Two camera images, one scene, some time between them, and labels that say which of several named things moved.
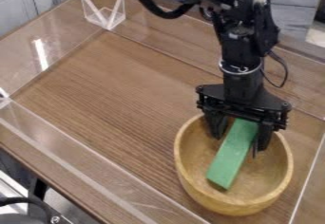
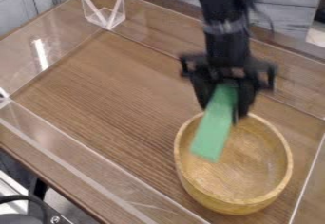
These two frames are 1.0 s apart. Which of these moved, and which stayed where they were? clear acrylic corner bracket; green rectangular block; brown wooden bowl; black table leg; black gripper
Moved: black gripper; green rectangular block
Stayed: black table leg; clear acrylic corner bracket; brown wooden bowl
